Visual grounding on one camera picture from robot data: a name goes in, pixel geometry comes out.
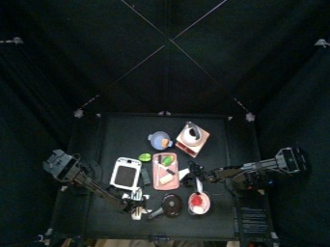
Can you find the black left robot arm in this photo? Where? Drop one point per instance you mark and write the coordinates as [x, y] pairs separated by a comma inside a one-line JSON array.
[[82, 180]]

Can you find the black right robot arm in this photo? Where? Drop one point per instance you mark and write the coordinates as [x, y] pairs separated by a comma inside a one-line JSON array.
[[258, 169]]

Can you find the white toy stove black top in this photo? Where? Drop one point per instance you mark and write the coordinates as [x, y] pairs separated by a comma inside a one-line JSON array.
[[126, 173]]

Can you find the white flat toy piece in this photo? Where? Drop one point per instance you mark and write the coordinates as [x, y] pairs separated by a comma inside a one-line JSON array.
[[183, 173]]

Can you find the pink cutting board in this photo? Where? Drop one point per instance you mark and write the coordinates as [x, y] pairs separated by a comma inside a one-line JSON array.
[[166, 185]]

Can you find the beige toy cheese block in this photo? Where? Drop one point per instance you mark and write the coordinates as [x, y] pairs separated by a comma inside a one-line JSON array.
[[166, 179]]

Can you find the red toy strawberry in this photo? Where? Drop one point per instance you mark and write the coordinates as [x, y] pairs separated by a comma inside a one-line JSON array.
[[197, 200]]

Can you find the green toy vegetable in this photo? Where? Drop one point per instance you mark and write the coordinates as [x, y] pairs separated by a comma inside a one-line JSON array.
[[167, 160]]

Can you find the black toy frying pan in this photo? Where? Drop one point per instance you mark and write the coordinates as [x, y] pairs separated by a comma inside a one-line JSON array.
[[171, 205]]

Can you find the white toy egg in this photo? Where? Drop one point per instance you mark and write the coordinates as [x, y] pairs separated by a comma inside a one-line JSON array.
[[198, 209]]

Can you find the orange toy food piece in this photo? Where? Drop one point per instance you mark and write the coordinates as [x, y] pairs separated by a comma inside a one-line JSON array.
[[165, 142]]

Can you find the silver toy kettle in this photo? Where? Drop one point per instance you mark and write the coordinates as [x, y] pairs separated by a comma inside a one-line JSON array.
[[191, 131]]

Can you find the blue toy pot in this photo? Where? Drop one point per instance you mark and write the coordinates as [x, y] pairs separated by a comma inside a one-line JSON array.
[[159, 141]]

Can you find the green toy lime half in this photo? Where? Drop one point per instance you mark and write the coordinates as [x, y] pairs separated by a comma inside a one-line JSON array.
[[145, 157]]

